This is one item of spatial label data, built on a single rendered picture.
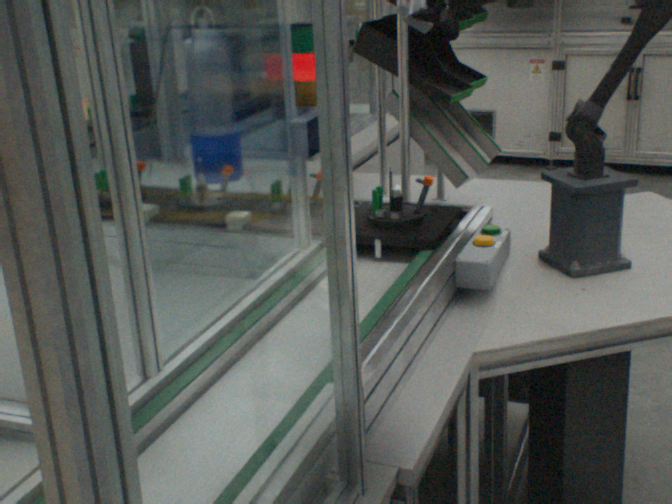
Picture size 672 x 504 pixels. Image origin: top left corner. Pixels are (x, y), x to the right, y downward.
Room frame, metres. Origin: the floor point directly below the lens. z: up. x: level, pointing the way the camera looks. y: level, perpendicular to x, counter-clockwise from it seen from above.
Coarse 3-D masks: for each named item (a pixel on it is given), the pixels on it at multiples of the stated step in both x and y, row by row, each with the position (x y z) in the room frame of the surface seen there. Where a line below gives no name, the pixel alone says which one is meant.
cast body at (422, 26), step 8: (416, 0) 1.92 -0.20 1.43; (424, 0) 1.90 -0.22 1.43; (432, 0) 1.90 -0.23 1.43; (400, 8) 1.91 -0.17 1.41; (408, 8) 1.92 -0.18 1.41; (416, 8) 1.90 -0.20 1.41; (424, 8) 1.88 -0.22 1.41; (408, 16) 1.90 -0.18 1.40; (408, 24) 1.92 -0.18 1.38; (416, 24) 1.92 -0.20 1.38; (424, 24) 1.91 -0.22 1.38; (432, 24) 1.92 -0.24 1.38; (424, 32) 1.93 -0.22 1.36
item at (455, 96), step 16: (368, 32) 2.09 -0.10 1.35; (384, 32) 2.21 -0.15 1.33; (416, 32) 2.16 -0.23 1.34; (368, 48) 2.09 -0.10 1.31; (384, 48) 2.06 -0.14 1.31; (416, 48) 2.16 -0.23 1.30; (432, 48) 2.14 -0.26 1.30; (384, 64) 2.06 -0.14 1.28; (416, 64) 2.16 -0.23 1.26; (432, 64) 2.14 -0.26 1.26; (416, 80) 2.02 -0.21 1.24; (432, 80) 2.09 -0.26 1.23; (448, 80) 2.11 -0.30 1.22; (432, 96) 2.00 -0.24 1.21; (448, 96) 1.97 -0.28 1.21; (464, 96) 2.04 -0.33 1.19
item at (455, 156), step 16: (416, 96) 2.16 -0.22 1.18; (416, 112) 2.13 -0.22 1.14; (432, 112) 2.14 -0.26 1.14; (416, 128) 2.02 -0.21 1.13; (432, 128) 2.12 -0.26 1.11; (448, 128) 2.12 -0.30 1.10; (432, 144) 2.00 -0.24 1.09; (448, 144) 2.10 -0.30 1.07; (464, 144) 2.09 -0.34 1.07; (432, 160) 2.00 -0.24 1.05; (448, 160) 1.98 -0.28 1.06; (464, 160) 2.09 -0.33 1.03; (480, 160) 2.07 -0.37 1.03; (448, 176) 1.98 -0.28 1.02; (464, 176) 1.96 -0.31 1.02
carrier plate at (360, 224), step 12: (360, 204) 1.94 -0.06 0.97; (360, 216) 1.85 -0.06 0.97; (432, 216) 1.82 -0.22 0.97; (444, 216) 1.82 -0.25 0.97; (456, 216) 1.83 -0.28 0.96; (360, 228) 1.76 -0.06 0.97; (372, 228) 1.76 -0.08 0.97; (408, 228) 1.75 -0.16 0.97; (420, 228) 1.74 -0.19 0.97; (432, 228) 1.74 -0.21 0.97; (444, 228) 1.74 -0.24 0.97; (360, 240) 1.72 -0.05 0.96; (372, 240) 1.71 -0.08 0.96; (384, 240) 1.70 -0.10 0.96; (396, 240) 1.69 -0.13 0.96; (408, 240) 1.68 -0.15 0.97; (420, 240) 1.67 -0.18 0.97; (432, 240) 1.66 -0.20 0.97
